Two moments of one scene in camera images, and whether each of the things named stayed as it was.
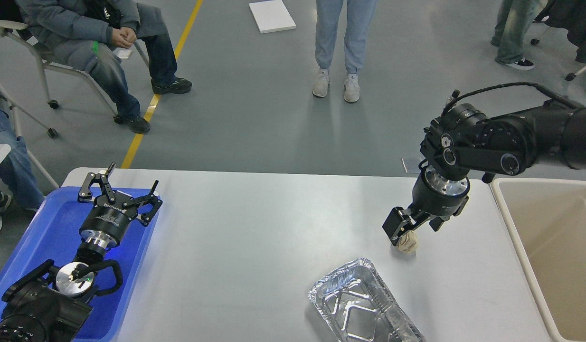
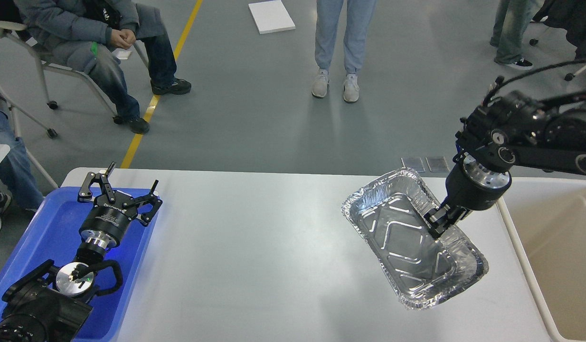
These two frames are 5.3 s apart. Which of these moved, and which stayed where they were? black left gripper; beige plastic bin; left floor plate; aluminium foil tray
Moved: aluminium foil tray
Stayed: black left gripper; left floor plate; beige plastic bin
